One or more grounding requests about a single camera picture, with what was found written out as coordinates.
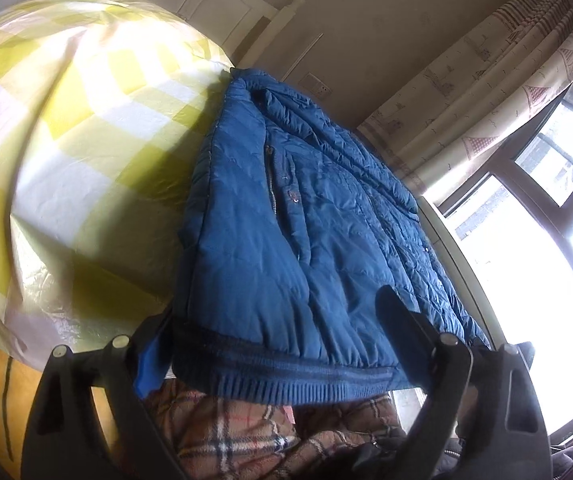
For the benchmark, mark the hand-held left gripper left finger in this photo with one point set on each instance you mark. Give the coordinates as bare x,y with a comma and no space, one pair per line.
147,367

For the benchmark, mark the yellow checkered bed sheet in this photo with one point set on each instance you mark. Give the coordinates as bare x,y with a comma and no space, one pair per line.
66,135

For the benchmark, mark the dark framed window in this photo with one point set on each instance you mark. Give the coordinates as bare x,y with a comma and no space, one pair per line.
541,185

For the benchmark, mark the beige windowsill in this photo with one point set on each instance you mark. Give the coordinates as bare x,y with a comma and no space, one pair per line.
458,270

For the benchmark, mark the printed curtain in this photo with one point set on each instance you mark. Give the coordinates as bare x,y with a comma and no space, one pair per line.
466,100

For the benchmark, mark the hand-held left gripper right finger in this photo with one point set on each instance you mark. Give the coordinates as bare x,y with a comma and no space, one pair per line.
401,320

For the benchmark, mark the blue puffer jacket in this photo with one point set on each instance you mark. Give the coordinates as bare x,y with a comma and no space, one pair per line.
276,240

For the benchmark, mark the white pole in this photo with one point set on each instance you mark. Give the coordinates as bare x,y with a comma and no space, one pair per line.
305,54

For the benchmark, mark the plaid pants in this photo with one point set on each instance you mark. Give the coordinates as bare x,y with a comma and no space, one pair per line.
226,435

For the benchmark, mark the wall socket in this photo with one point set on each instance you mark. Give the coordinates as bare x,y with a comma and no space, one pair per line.
317,86

